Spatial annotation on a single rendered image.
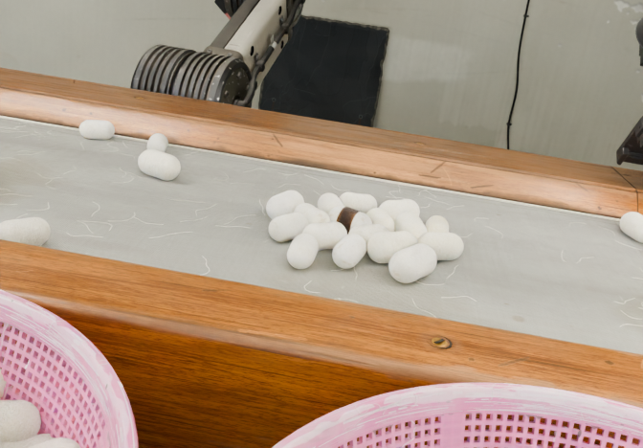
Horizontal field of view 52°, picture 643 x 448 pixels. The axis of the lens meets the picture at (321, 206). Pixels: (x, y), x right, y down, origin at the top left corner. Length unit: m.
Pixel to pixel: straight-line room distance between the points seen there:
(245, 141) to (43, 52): 2.24
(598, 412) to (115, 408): 0.19
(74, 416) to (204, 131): 0.42
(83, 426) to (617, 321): 0.32
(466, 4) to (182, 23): 1.05
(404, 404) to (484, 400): 0.04
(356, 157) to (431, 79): 1.90
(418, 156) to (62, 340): 0.44
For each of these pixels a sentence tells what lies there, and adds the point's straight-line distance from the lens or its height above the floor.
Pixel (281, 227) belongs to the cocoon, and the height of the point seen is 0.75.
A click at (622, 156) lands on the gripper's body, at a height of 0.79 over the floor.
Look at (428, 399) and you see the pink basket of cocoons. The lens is 0.28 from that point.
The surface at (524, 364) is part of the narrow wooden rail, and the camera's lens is 0.32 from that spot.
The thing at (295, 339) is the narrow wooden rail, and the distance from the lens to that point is 0.30.
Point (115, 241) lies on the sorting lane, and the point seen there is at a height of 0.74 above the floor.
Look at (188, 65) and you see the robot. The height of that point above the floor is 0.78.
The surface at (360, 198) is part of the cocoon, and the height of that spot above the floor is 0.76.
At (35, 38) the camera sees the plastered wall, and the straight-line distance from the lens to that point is 2.86.
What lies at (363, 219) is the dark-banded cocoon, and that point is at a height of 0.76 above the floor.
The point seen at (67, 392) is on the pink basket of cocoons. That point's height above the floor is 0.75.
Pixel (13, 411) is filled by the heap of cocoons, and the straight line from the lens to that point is 0.30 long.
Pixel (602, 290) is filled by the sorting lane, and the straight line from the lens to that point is 0.50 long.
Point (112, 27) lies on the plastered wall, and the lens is 2.72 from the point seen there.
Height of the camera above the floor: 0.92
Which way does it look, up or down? 20 degrees down
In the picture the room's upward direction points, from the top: 8 degrees clockwise
